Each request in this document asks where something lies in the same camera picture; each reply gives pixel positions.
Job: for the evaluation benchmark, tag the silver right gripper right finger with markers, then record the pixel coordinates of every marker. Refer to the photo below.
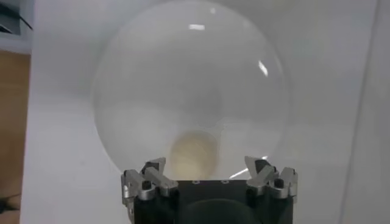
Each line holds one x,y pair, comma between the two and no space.
265,179

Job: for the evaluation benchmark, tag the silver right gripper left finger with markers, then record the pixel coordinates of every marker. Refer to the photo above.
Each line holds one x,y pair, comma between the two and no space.
158,179

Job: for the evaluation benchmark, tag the white steamed baozi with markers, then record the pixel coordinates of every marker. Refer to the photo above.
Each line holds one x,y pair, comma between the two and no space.
193,155

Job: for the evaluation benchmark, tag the round white plate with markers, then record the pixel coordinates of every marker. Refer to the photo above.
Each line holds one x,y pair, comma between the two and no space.
182,76

